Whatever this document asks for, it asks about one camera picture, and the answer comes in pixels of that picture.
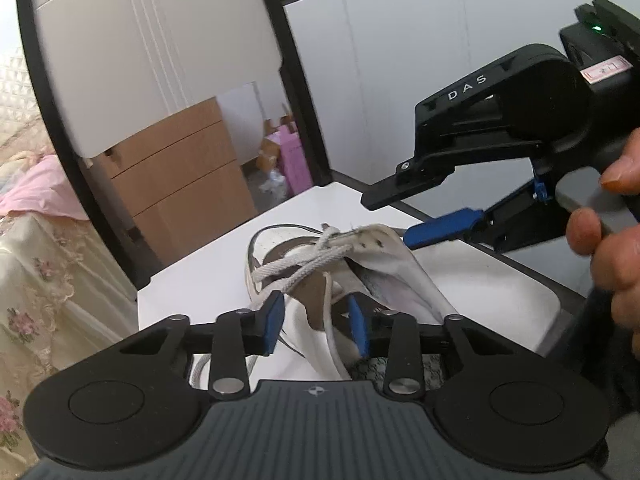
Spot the person's right hand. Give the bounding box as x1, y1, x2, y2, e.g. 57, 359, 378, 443
566, 129, 640, 356

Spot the pink pastel duvet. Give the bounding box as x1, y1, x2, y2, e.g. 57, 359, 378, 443
0, 155, 91, 221

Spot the white and brown sneaker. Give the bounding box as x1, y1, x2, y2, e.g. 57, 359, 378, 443
245, 223, 451, 391

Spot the pink carton box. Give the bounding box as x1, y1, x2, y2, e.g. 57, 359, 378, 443
267, 127, 315, 196

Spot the white chair with black frame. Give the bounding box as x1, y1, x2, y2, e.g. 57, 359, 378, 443
15, 0, 591, 391

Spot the wooden nightstand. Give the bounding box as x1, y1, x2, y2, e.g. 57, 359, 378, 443
92, 97, 258, 266

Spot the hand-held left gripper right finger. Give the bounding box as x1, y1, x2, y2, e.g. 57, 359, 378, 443
347, 296, 506, 402

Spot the cream quilted bed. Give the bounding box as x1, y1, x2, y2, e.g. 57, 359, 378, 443
0, 47, 138, 466

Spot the crumpled clear plastic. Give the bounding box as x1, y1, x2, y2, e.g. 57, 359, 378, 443
260, 170, 291, 193

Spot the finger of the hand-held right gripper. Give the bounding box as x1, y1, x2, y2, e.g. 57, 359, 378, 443
404, 180, 566, 256
361, 142, 541, 211

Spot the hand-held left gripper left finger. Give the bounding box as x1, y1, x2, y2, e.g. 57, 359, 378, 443
121, 291, 286, 401

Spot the white shoelace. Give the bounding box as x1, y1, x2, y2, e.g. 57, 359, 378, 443
187, 223, 361, 391

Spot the brown cardboard box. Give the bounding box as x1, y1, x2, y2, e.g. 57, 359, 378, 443
257, 116, 296, 173

